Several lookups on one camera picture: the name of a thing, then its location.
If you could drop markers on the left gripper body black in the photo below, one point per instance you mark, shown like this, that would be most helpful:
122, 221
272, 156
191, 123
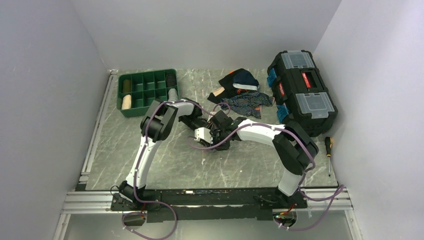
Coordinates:
192, 123

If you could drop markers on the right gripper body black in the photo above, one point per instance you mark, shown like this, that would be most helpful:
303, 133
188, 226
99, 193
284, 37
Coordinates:
218, 136

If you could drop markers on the green divided organizer tray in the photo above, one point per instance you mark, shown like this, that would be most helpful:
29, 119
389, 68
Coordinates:
146, 87

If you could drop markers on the grey striped underwear orange trim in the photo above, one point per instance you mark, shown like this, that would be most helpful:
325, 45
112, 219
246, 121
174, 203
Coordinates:
210, 148

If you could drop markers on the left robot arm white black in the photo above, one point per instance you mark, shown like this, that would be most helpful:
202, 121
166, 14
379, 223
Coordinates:
155, 126

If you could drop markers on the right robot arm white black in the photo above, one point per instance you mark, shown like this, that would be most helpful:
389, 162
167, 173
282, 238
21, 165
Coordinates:
295, 148

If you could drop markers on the grey striped rolled underwear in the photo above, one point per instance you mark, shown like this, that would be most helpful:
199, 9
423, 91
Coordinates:
172, 95

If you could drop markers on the black underwear tan patch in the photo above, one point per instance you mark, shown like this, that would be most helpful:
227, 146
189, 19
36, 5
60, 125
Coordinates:
226, 90

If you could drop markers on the black rolled underwear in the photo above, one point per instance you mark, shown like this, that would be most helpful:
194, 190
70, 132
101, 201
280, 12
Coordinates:
170, 80

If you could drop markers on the dark navy underwear white band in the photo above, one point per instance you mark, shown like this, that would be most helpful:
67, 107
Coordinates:
244, 80

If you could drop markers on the cream rolled underwear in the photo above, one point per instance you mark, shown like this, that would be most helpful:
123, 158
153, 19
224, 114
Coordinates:
126, 102

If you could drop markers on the olive rolled underwear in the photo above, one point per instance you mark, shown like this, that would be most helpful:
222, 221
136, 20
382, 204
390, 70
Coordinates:
126, 86

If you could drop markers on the black toolbox clear lids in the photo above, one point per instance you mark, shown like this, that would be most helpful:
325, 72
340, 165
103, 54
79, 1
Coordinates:
300, 92

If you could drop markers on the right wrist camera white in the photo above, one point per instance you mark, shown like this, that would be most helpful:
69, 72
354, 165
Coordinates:
203, 134

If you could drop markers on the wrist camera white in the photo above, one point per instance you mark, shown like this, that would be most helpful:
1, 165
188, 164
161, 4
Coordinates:
203, 134
212, 119

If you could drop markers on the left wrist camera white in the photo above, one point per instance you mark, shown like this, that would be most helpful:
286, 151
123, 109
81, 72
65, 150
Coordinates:
212, 119

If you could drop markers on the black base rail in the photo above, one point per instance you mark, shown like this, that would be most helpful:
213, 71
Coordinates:
259, 203

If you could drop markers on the aluminium frame rail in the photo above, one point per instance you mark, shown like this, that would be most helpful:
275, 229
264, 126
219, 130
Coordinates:
99, 202

